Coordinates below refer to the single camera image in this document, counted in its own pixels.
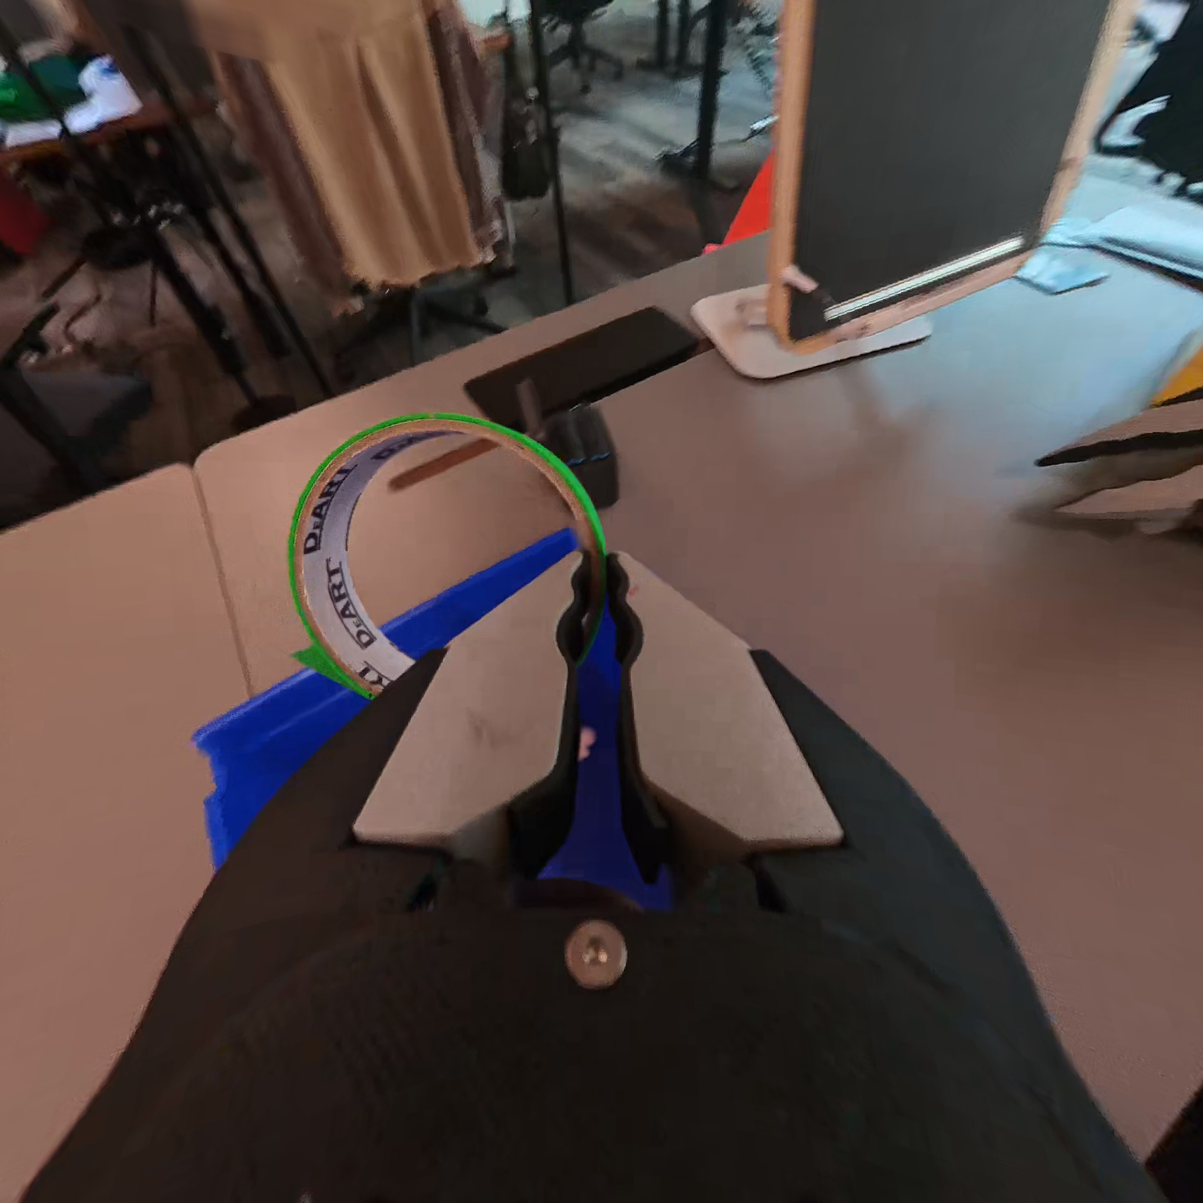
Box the black office chair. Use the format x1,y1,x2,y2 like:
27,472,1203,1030
545,0,628,84

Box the blue plastic bin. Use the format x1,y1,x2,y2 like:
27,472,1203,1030
191,527,677,915

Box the white monitor stand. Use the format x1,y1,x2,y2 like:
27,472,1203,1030
691,240,1035,383

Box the black rectangular pad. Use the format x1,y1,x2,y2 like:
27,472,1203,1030
463,305,703,442

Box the yellow plastic bin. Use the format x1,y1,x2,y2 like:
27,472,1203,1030
1148,331,1203,408

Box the white cloth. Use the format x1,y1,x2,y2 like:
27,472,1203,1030
64,54,144,136

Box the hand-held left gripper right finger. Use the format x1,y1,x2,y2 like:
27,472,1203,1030
607,553,846,888

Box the black hanging bag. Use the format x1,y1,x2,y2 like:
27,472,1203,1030
500,83,558,201

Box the black box device blue trim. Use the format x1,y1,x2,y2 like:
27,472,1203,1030
540,403,622,512

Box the green cloth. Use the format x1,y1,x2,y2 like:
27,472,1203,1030
0,54,69,124

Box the green tape roll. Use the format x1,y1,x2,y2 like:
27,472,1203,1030
287,411,611,702

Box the wood-framed black monitor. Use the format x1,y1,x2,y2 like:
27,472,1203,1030
766,0,1146,358

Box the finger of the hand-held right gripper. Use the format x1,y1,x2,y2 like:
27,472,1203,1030
1050,473,1203,539
1034,399,1203,472

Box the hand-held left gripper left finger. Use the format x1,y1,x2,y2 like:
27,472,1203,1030
352,553,594,880

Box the beige hanging garment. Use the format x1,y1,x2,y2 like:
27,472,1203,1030
188,0,517,291

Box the black stand pole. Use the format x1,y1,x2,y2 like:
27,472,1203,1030
527,0,577,309

